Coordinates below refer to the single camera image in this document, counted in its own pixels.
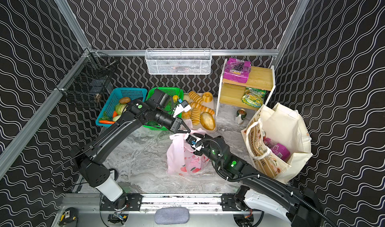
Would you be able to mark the round black barcode disc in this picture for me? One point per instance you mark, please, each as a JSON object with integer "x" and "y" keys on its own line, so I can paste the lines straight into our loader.
{"x": 114, "y": 173}

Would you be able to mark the orange carrot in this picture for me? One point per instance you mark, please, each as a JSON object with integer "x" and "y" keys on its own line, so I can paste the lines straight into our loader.
{"x": 106, "y": 122}

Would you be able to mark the white steamed bun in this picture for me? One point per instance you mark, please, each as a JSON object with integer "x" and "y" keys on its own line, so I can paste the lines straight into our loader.
{"x": 187, "y": 98}

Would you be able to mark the striped long bread middle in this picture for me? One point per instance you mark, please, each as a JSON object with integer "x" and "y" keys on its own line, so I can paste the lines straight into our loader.
{"x": 202, "y": 108}

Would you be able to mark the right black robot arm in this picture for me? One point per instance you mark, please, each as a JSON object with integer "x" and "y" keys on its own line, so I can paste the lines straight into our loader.
{"x": 300, "y": 208}

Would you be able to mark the striped long bread front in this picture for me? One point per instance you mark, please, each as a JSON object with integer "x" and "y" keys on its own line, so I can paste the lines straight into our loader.
{"x": 195, "y": 116}

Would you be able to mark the green tea can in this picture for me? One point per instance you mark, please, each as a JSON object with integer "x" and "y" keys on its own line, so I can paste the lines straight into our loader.
{"x": 240, "y": 116}

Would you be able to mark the white wooden shelf rack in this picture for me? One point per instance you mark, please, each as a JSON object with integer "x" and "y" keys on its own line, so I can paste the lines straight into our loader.
{"x": 231, "y": 92}

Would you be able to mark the white wire wall basket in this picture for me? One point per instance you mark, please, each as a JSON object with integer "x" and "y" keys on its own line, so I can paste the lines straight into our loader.
{"x": 178, "y": 61}

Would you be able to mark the pink peach plastic bag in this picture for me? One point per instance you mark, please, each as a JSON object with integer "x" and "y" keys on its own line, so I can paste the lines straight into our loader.
{"x": 180, "y": 157}

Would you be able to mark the striped long bread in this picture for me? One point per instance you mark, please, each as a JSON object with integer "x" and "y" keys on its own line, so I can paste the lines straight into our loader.
{"x": 202, "y": 108}
{"x": 195, "y": 97}
{"x": 195, "y": 116}

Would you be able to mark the green apple tea snack bag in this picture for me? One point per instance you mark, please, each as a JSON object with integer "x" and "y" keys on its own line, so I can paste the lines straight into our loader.
{"x": 254, "y": 97}

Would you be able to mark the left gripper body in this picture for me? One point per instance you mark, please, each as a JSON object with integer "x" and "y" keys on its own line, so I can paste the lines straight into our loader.
{"x": 175, "y": 124}

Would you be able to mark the striped long bread back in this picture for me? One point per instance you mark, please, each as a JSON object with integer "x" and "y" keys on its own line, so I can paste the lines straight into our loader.
{"x": 195, "y": 97}

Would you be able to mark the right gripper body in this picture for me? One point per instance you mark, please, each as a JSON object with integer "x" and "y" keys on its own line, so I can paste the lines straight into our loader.
{"x": 194, "y": 140}

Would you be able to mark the metal base rail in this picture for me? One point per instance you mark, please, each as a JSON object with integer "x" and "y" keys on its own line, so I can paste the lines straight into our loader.
{"x": 195, "y": 203}

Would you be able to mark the yellow lemon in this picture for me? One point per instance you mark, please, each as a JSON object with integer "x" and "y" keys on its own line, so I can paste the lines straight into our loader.
{"x": 175, "y": 98}

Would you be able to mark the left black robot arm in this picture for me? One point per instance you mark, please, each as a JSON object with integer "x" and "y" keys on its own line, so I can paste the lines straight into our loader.
{"x": 89, "y": 158}

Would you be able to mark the green cabbage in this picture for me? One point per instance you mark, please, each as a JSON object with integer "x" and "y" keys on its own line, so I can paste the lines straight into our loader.
{"x": 120, "y": 108}

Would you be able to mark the braided golden bread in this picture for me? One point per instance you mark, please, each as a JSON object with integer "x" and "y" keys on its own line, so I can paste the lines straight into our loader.
{"x": 186, "y": 115}

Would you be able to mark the green plastic basket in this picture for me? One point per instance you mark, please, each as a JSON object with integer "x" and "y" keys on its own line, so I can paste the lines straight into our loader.
{"x": 171, "y": 91}

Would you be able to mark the grey padded cushion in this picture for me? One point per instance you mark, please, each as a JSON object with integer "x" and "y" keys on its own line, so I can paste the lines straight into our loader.
{"x": 171, "y": 216}

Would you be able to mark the brown potato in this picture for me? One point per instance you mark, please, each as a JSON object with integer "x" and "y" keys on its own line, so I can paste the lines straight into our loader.
{"x": 125, "y": 100}

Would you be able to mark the purple snack bag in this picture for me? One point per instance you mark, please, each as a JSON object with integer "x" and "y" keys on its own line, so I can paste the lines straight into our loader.
{"x": 278, "y": 149}
{"x": 237, "y": 70}

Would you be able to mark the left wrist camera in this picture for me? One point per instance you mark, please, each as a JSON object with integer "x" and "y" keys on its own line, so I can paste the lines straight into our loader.
{"x": 182, "y": 106}

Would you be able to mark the floral canvas tote bag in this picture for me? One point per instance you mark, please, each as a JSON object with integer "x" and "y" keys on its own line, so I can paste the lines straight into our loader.
{"x": 282, "y": 125}

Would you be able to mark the large round crusty bread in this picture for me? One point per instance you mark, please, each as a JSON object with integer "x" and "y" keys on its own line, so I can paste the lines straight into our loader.
{"x": 207, "y": 121}

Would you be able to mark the yellow pumpkin shaped bread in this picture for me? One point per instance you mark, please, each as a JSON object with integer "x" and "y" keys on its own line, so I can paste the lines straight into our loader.
{"x": 207, "y": 97}

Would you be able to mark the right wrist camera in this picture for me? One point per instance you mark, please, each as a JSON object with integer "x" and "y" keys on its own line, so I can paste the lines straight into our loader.
{"x": 198, "y": 146}

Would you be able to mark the teal plastic basket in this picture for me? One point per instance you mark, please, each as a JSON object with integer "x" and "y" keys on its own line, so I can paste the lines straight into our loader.
{"x": 108, "y": 111}

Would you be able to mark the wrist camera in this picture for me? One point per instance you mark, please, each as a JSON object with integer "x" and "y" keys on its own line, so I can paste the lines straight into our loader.
{"x": 182, "y": 106}
{"x": 198, "y": 146}

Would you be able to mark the white bread tray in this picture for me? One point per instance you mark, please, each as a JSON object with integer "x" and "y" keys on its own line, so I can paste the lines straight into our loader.
{"x": 210, "y": 105}

